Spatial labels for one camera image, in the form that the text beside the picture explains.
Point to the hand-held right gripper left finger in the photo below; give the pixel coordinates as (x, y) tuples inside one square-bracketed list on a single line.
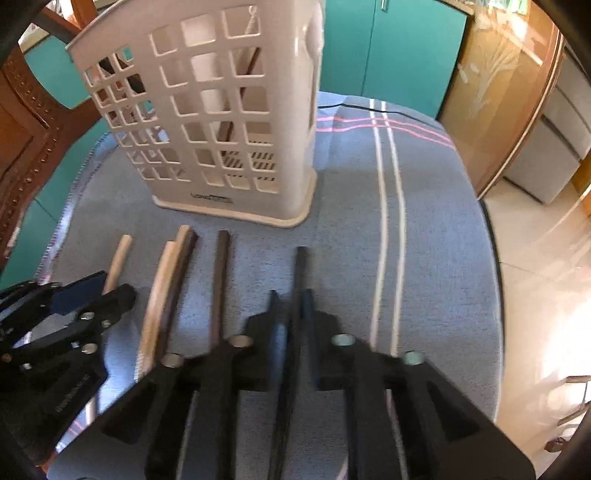
[(276, 332)]

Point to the grey refrigerator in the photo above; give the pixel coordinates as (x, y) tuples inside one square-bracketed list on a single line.
[(554, 157)]

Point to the wood framed glass door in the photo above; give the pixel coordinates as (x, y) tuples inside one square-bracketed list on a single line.
[(498, 92)]

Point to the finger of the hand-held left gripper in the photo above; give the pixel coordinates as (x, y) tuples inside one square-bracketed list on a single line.
[(78, 293), (111, 304)]

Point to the slatted wooden chair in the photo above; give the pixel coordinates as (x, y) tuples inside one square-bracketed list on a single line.
[(577, 379)]

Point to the blue plaid cloth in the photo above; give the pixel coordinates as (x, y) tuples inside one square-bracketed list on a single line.
[(438, 230)]

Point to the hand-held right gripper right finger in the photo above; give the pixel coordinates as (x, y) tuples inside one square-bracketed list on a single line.
[(310, 341)]

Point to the white plastic utensil basket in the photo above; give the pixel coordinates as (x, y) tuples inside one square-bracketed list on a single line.
[(286, 138)]

